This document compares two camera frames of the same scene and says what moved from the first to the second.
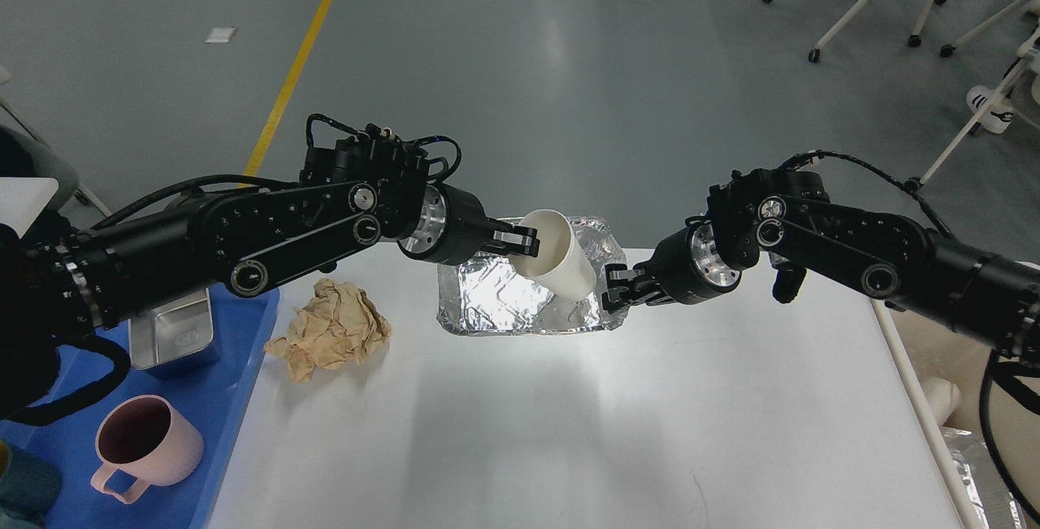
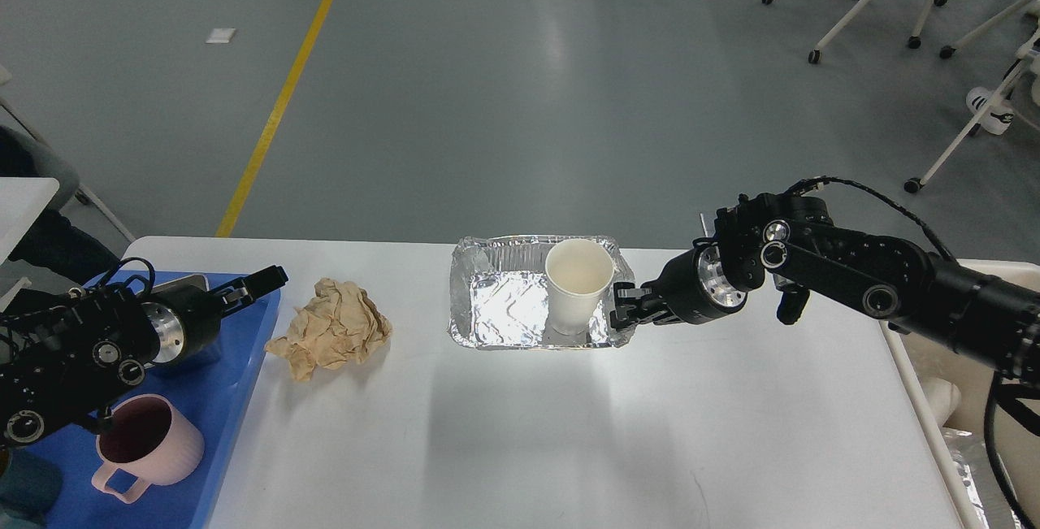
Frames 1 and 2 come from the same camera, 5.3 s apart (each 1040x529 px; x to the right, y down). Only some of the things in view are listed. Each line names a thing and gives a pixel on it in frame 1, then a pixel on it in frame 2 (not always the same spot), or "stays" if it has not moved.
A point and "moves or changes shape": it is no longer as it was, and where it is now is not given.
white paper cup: [561, 265] -> [576, 271]
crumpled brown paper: [335, 328] stays
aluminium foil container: [487, 295] moves or changes shape
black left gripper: [455, 227] -> [189, 318]
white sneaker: [998, 116] stays
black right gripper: [683, 268] -> [693, 288]
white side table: [23, 199] stays
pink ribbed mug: [145, 438] stays
